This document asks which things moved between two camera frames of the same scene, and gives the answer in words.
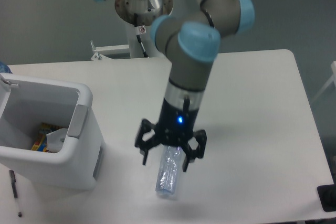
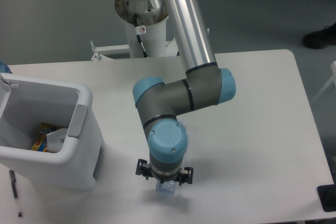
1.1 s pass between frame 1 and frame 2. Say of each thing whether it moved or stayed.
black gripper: moved
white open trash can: stayed
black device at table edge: stayed
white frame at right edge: stayed
